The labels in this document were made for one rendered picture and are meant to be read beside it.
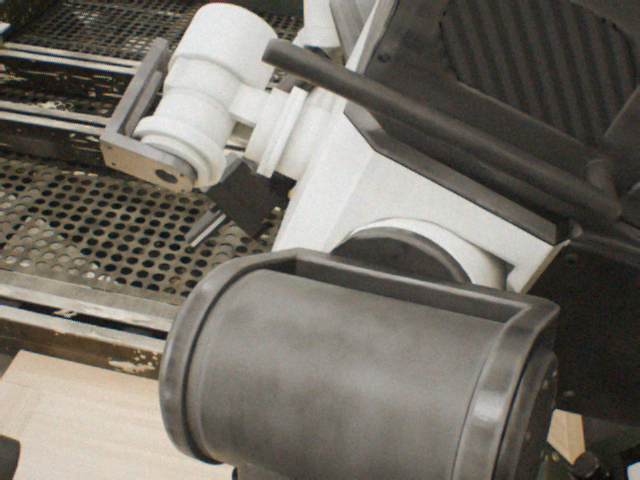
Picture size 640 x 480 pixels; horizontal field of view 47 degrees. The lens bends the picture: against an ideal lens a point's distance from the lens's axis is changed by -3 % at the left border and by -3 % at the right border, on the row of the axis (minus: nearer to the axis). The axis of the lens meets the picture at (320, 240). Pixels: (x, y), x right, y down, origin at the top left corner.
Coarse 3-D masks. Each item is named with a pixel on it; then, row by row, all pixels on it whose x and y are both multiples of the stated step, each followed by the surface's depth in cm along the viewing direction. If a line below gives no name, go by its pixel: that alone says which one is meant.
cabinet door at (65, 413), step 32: (32, 352) 98; (0, 384) 93; (32, 384) 94; (64, 384) 94; (96, 384) 95; (128, 384) 95; (0, 416) 89; (32, 416) 90; (64, 416) 91; (96, 416) 91; (128, 416) 92; (160, 416) 92; (32, 448) 86; (64, 448) 87; (96, 448) 87; (128, 448) 88; (160, 448) 89
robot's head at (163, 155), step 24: (168, 48) 51; (144, 72) 49; (144, 96) 51; (120, 120) 47; (120, 144) 47; (144, 144) 47; (168, 144) 46; (192, 144) 46; (120, 168) 50; (144, 168) 48; (168, 168) 47; (192, 168) 48; (216, 168) 48
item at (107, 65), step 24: (0, 24) 159; (0, 48) 160; (24, 48) 159; (48, 48) 160; (0, 72) 159; (24, 72) 158; (48, 72) 157; (72, 72) 156; (96, 72) 155; (120, 72) 154; (96, 96) 158; (120, 96) 157
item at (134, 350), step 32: (0, 288) 99; (0, 320) 95; (32, 320) 95; (64, 320) 96; (96, 320) 98; (128, 320) 97; (160, 320) 98; (0, 352) 99; (64, 352) 97; (96, 352) 96; (128, 352) 95; (160, 352) 94
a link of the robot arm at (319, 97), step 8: (328, 56) 95; (288, 80) 95; (296, 80) 94; (280, 88) 95; (288, 88) 94; (304, 88) 95; (312, 88) 97; (320, 88) 96; (312, 96) 96; (320, 96) 95; (328, 96) 94; (320, 104) 95
